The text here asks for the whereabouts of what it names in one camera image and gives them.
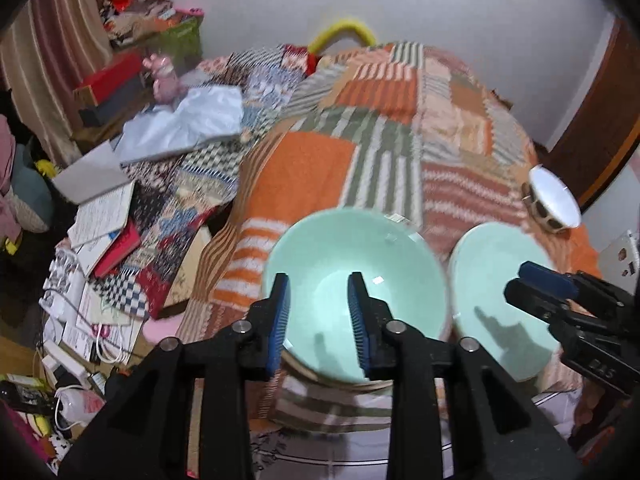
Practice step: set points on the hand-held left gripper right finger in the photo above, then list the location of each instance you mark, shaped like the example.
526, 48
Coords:
359, 320

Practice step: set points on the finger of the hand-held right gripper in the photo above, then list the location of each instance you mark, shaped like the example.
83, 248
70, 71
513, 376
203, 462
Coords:
545, 277
527, 302

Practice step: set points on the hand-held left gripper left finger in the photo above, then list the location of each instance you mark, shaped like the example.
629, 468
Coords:
277, 320

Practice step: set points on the green bowl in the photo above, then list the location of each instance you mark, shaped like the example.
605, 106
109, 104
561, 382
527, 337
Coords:
495, 270

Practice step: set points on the mint green plate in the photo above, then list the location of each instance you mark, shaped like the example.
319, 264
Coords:
350, 240

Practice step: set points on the person's right forearm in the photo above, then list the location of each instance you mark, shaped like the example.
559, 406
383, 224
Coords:
595, 420

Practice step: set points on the white bowl with brown dots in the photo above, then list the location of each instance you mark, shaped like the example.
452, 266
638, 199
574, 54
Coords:
552, 195

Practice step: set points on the checkered patchwork quilt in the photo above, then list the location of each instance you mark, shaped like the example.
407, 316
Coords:
190, 200

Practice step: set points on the orange striped patchwork blanket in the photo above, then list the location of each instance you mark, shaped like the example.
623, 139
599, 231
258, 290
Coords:
310, 170

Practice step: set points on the wooden door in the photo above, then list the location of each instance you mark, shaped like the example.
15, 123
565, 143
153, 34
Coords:
605, 135

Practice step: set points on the red book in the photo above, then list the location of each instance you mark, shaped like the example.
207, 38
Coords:
117, 252

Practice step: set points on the open notebook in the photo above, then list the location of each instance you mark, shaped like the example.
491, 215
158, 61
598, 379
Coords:
100, 210

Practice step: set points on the white plastic bag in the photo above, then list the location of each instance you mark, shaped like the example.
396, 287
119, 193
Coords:
82, 405

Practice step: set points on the white power strip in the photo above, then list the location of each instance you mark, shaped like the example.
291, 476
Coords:
65, 365

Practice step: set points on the pale blue cloth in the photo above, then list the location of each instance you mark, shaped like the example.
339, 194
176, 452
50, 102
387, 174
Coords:
190, 120

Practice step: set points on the pink plush toy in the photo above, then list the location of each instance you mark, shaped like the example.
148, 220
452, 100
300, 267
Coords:
167, 85

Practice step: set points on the dark grey box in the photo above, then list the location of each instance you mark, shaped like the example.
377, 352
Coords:
110, 107

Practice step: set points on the grey-blue cushion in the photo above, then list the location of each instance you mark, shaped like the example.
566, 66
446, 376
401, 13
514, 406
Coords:
32, 190

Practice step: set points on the red box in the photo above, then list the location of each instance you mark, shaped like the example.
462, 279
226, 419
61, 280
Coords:
110, 77

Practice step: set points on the green box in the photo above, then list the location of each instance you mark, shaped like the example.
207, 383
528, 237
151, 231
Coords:
185, 40

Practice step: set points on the yellow foam tube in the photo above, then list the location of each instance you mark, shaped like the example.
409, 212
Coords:
345, 25

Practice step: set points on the striped brown curtain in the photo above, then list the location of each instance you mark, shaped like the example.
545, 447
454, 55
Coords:
50, 60

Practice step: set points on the white wall socket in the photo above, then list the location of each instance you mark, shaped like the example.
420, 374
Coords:
622, 255

